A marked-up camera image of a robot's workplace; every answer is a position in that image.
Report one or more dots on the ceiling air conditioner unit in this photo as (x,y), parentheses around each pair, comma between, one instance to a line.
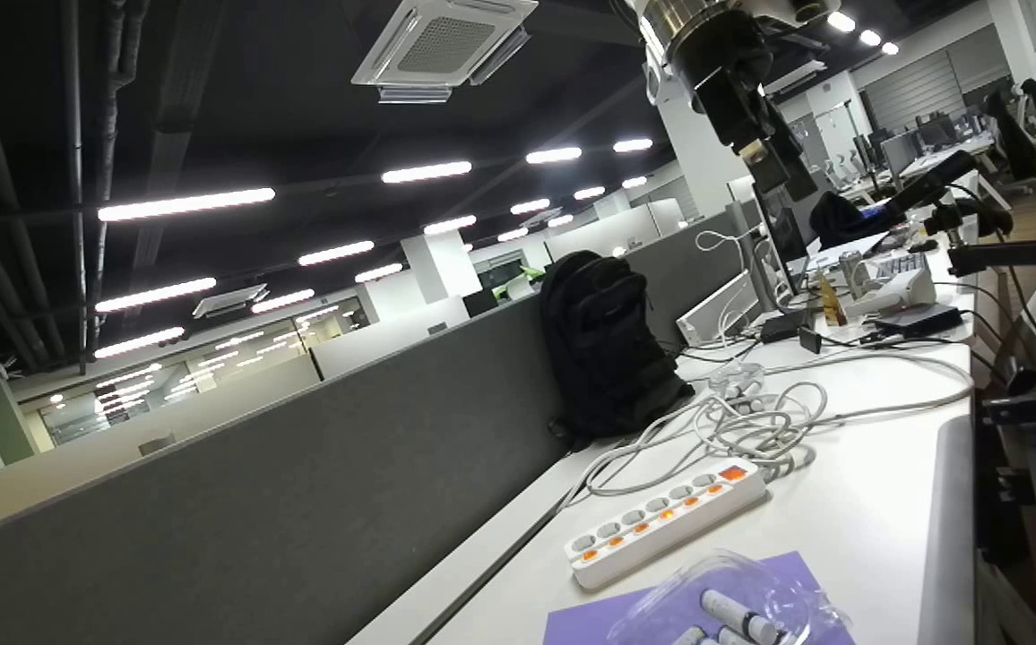
(433,49)

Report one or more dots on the white cylindrical device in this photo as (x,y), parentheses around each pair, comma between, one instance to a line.
(885,283)

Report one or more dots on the grey desk partition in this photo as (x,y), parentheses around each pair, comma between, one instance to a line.
(302,521)

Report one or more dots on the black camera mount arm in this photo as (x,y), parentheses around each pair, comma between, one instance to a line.
(976,227)

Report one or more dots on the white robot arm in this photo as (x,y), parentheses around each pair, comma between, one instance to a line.
(720,52)

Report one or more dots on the black backpack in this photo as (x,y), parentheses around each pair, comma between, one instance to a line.
(611,369)

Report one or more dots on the computer monitor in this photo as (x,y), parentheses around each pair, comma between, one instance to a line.
(770,255)

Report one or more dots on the purple mat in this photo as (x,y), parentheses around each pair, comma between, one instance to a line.
(707,605)

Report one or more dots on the clear plastic bag of markers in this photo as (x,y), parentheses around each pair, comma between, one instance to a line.
(737,612)

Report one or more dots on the white power strip orange switches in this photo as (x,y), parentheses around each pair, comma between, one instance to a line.
(663,521)

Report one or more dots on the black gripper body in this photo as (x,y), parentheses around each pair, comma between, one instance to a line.
(754,134)

